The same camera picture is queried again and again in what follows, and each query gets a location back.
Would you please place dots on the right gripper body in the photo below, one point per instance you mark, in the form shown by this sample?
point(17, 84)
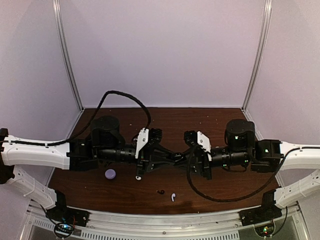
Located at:
point(203, 161)

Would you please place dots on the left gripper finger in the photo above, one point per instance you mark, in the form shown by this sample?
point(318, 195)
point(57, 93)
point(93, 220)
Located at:
point(166, 152)
point(156, 162)

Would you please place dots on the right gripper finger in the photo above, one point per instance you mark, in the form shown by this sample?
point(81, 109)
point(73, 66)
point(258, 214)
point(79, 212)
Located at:
point(182, 165)
point(187, 153)

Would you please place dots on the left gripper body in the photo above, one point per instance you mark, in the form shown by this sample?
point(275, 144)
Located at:
point(143, 159)

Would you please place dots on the black charging case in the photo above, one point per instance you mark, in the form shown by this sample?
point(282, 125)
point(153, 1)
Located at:
point(176, 157)

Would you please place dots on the black earbud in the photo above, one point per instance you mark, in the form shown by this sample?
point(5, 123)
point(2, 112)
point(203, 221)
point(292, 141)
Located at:
point(161, 192)

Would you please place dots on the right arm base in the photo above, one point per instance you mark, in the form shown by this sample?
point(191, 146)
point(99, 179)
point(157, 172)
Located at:
point(262, 219)

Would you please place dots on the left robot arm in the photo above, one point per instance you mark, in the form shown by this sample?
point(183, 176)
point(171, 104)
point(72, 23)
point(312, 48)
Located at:
point(103, 144)

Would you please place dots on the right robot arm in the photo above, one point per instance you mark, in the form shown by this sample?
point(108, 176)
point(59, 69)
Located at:
point(262, 156)

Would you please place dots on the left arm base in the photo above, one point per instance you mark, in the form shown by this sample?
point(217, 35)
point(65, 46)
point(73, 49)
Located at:
point(66, 221)

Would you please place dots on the purple round charging case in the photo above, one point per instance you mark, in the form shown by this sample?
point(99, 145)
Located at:
point(110, 174)

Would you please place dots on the white stem earbud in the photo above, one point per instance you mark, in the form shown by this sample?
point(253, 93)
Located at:
point(173, 196)

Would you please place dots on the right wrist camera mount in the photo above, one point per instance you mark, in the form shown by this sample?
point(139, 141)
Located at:
point(197, 138)

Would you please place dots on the front aluminium rail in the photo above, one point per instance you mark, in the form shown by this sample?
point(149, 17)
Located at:
point(199, 226)

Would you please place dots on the right aluminium frame post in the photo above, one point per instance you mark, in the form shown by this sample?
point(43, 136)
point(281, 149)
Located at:
point(264, 31)

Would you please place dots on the aluminium frame post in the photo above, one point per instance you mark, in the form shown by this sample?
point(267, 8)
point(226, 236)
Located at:
point(264, 31)
point(65, 53)

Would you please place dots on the left aluminium frame post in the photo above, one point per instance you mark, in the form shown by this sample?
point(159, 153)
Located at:
point(65, 53)

